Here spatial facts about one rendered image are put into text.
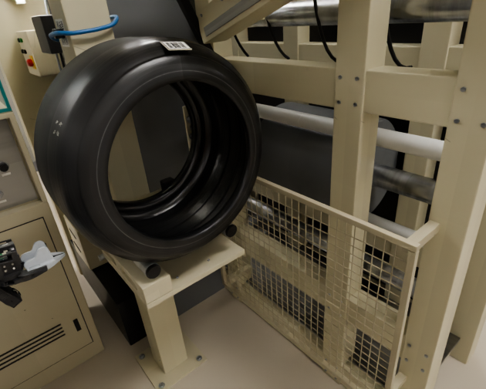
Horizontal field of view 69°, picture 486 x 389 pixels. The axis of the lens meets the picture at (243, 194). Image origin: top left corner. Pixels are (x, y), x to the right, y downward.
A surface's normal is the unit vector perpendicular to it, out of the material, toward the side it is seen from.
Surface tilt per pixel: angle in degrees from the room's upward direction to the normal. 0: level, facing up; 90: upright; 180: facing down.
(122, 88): 81
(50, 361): 90
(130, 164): 90
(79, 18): 90
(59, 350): 90
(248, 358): 0
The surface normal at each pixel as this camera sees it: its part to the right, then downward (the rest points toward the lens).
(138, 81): 0.56, 0.18
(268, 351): -0.07, -0.88
